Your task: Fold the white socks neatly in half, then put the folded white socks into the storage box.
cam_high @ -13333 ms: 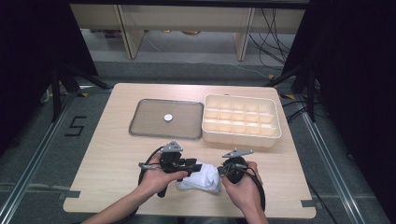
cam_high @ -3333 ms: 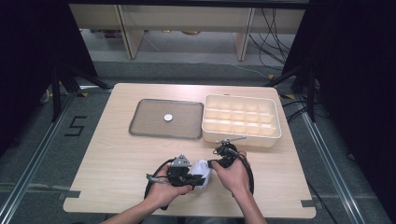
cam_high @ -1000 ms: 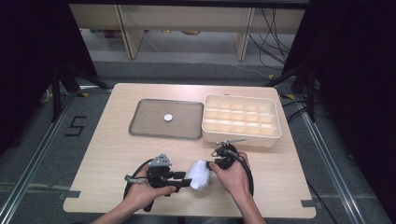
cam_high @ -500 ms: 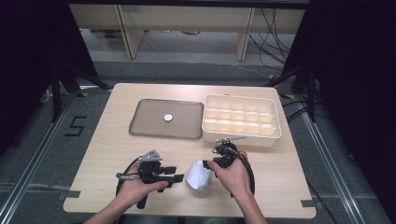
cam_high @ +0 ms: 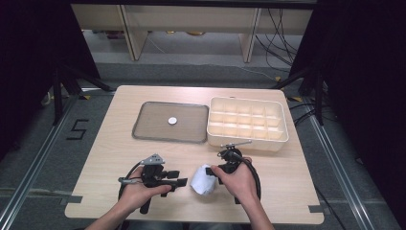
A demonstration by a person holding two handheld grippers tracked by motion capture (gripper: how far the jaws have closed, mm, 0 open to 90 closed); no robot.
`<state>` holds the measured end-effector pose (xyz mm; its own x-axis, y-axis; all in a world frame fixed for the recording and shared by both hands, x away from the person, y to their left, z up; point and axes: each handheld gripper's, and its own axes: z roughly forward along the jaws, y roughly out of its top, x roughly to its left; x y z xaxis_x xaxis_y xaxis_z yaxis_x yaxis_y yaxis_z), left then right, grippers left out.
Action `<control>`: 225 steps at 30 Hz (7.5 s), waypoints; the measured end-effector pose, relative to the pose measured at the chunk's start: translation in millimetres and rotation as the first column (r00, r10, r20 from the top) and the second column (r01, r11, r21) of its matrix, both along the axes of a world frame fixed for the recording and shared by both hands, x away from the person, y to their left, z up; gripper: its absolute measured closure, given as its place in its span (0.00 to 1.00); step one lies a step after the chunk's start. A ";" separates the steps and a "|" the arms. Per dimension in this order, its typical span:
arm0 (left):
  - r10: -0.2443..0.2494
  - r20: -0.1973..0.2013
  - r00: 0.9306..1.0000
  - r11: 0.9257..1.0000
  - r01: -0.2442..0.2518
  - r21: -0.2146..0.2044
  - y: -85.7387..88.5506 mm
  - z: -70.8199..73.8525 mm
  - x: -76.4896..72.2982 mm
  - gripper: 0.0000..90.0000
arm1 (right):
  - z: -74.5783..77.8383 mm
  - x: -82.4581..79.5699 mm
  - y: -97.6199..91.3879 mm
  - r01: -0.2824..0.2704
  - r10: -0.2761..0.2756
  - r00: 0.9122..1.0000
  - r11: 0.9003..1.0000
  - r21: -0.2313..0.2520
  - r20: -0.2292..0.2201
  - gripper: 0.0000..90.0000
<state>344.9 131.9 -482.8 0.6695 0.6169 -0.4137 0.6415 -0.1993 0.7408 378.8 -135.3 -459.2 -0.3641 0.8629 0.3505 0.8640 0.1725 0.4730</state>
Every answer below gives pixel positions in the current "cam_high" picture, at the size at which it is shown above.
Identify grey transparent box lid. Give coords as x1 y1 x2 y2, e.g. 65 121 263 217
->
131 101 210 144

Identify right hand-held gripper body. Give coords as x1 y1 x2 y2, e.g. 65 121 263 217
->
216 140 254 175

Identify bundle of black cables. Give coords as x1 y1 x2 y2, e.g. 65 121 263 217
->
255 8 305 73

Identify white floor cable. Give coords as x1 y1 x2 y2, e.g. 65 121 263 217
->
237 64 280 81

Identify white sock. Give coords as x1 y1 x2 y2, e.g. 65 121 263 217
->
190 164 220 196

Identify black metal stand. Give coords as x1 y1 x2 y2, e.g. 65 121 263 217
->
52 65 117 127
271 62 326 127

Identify white compartment storage box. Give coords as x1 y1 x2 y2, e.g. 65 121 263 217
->
206 96 290 152

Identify person's left hand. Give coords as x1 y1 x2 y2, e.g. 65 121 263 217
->
119 166 172 216

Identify black floor cables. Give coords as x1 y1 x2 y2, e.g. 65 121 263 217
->
288 101 324 127

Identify aluminium floor rail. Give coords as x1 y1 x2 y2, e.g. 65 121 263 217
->
306 112 386 230
0 94 79 230

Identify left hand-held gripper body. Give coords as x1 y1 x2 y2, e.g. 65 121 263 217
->
139 153 180 216

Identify person's right hand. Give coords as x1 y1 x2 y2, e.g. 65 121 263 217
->
210 156 260 207

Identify silver cable plug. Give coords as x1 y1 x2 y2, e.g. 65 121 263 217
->
117 177 142 186

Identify light wooden desk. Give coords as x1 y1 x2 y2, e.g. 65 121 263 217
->
70 3 314 63

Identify dark curtain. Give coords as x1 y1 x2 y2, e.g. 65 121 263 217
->
288 0 406 224
0 0 101 161

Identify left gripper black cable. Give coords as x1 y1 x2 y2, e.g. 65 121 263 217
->
117 161 144 201

